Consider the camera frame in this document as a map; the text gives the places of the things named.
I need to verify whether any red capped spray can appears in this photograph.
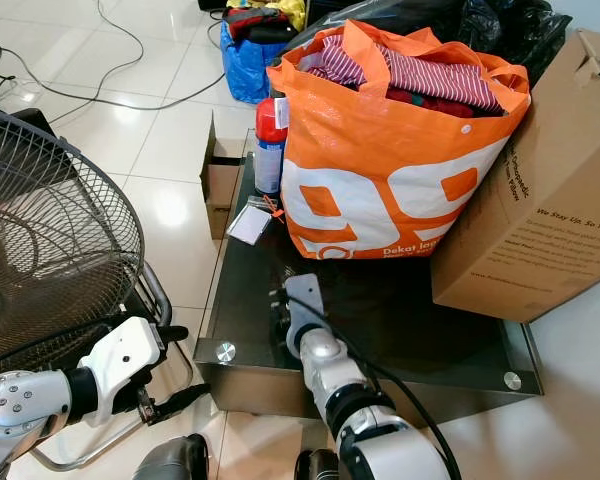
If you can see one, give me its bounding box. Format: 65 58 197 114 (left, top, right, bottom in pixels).
251 97 290 197

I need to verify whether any red white striped cloth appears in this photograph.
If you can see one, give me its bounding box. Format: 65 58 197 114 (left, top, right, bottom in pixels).
298 35 507 119

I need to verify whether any metal grille floor fan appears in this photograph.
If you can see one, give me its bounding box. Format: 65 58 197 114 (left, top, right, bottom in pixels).
0 103 201 473

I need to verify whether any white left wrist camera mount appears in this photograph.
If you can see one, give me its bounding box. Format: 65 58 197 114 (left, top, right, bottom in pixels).
78 316 170 416

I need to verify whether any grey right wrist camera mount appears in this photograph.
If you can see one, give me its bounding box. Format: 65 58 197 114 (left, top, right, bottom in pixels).
284 272 327 347

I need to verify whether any dark right robot leg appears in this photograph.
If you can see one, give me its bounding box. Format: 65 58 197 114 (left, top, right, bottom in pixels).
294 449 347 480

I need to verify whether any large brown cardboard box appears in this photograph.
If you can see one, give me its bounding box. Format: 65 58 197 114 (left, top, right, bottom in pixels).
430 28 600 324

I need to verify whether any dark left robot leg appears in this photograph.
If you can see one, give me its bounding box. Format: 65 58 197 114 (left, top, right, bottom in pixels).
129 433 210 480

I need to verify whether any grey floor cable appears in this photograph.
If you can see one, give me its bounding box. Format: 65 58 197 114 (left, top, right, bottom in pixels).
0 38 227 113

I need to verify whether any dark glass coffee table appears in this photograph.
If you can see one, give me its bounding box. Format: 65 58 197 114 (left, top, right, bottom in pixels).
194 130 547 423

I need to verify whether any small open cardboard box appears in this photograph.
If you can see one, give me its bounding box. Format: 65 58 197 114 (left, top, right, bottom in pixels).
201 112 247 241

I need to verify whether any black plastic garbage bag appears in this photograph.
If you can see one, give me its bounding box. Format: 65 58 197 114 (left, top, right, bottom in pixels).
300 0 574 73

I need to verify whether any black floor cable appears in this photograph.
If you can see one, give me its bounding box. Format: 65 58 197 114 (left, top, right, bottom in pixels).
40 0 149 96

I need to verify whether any yellow red clothes pile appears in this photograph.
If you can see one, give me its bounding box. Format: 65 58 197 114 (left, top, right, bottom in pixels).
224 0 309 44

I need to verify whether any blue woven bag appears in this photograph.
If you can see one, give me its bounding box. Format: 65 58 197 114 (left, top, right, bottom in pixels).
220 20 287 105

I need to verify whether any dark robot leg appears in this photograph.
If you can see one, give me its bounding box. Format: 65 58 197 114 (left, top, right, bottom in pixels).
129 433 210 480
294 449 347 480

